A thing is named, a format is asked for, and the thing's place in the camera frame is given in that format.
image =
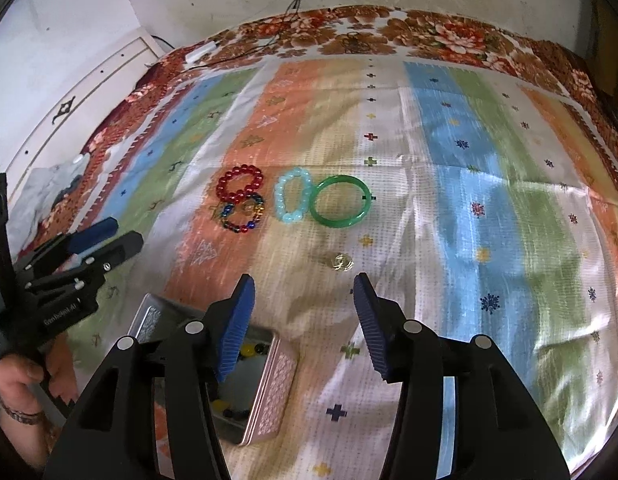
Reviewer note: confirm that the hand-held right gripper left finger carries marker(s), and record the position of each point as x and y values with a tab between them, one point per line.
234	330

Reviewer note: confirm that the person's left hand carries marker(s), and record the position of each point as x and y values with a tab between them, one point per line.
19	380

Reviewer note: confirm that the green bangle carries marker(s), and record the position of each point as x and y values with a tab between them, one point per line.
313	205

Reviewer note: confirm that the striped woven cloth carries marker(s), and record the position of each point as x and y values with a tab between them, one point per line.
439	210

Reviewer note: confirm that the grey crumpled cloth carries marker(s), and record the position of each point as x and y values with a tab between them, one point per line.
44	180

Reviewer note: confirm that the person's left forearm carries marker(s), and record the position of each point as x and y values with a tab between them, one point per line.
19	445

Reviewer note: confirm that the dark wooden furniture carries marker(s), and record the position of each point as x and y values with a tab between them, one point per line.
606	35

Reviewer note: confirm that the white bed headboard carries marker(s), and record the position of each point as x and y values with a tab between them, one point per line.
64	110

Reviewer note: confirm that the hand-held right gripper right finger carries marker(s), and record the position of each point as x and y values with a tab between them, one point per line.
371	325

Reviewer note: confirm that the embossed metal tin box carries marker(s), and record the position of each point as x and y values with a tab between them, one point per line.
276	385

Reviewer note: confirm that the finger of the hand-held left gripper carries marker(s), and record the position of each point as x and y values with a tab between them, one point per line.
96	232
124	246

